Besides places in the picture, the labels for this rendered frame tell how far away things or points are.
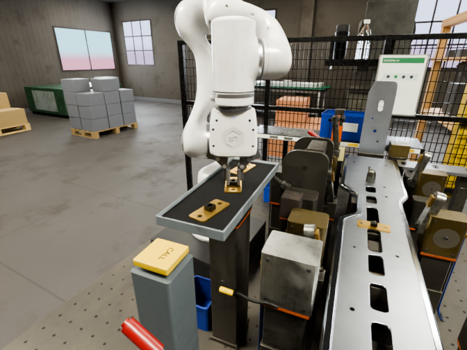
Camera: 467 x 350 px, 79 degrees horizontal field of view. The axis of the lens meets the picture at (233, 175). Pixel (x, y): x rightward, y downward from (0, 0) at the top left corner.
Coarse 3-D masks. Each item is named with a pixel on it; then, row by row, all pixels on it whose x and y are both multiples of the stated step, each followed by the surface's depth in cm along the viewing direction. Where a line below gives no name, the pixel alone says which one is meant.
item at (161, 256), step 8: (160, 240) 45; (152, 248) 44; (160, 248) 44; (168, 248) 44; (176, 248) 44; (184, 248) 44; (136, 256) 42; (144, 256) 42; (152, 256) 42; (160, 256) 42; (168, 256) 42; (176, 256) 42; (184, 256) 43; (136, 264) 41; (144, 264) 40; (152, 264) 40; (160, 264) 40; (168, 264) 40; (176, 264) 41; (160, 272) 40; (168, 272) 40
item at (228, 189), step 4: (232, 180) 65; (236, 180) 65; (232, 184) 64; (236, 184) 64; (240, 184) 65; (224, 188) 63; (228, 188) 63; (232, 188) 63; (236, 188) 63; (240, 188) 63; (228, 192) 62; (232, 192) 62; (236, 192) 62; (240, 192) 62
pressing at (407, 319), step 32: (352, 160) 130; (384, 160) 130; (352, 192) 99; (384, 192) 98; (352, 224) 79; (352, 256) 67; (384, 256) 67; (416, 256) 67; (352, 288) 57; (384, 288) 58; (416, 288) 57; (352, 320) 50; (384, 320) 50; (416, 320) 50
